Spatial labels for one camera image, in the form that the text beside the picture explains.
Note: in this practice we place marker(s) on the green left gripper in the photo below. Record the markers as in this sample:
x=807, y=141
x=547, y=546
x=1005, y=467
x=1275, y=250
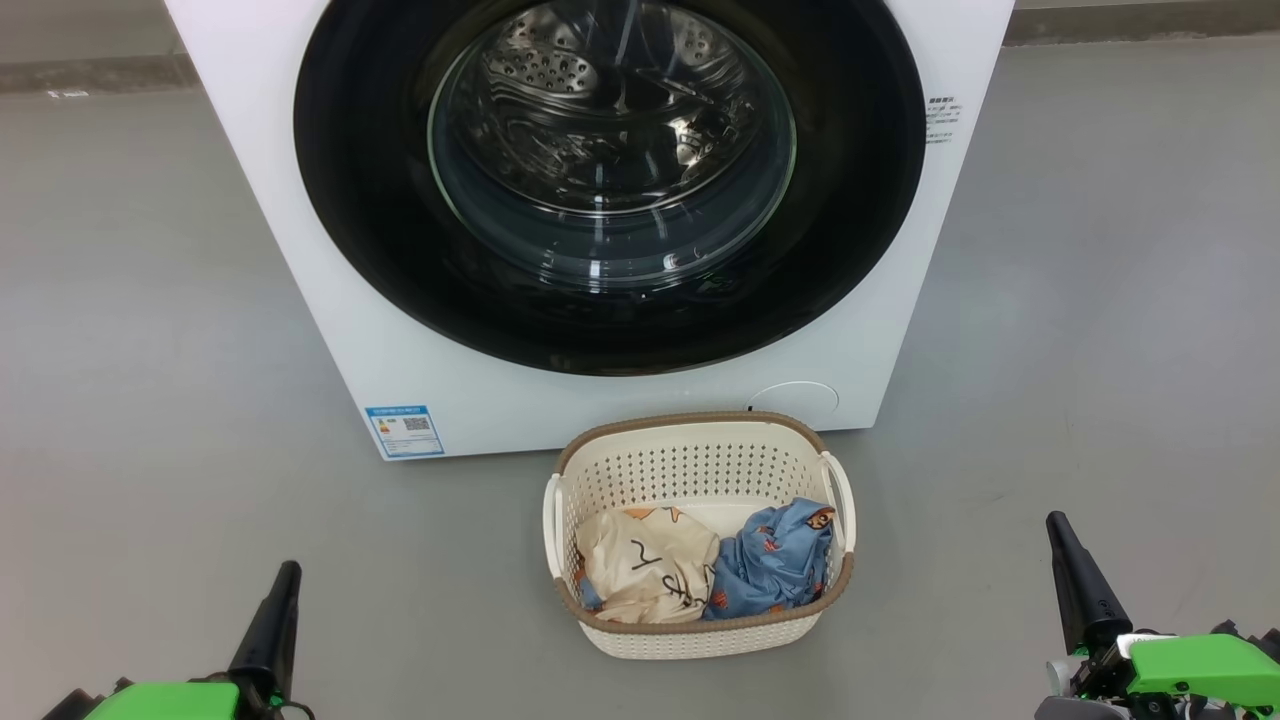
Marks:
x=170, y=702

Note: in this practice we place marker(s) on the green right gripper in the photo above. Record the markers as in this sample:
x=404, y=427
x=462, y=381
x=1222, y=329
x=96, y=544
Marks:
x=1200, y=665

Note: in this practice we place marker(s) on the blue printed garment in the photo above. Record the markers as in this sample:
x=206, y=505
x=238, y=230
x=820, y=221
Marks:
x=775, y=565

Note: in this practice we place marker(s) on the cream printed garment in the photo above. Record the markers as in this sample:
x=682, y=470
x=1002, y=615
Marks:
x=645, y=565

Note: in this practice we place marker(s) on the black round glass washer door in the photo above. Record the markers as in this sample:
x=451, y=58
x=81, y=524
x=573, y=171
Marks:
x=360, y=180

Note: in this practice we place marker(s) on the white front-load washing machine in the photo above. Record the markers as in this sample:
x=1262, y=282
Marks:
x=250, y=200

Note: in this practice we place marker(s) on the blue energy label sticker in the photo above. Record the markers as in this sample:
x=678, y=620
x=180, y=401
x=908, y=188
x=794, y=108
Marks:
x=405, y=431

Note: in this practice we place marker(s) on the round white drain filter cover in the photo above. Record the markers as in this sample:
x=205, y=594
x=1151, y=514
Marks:
x=800, y=398

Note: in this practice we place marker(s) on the cream perforated laundry basket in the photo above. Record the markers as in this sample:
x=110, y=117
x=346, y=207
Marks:
x=690, y=465

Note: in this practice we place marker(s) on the small white floor tape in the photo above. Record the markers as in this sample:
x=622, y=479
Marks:
x=67, y=93

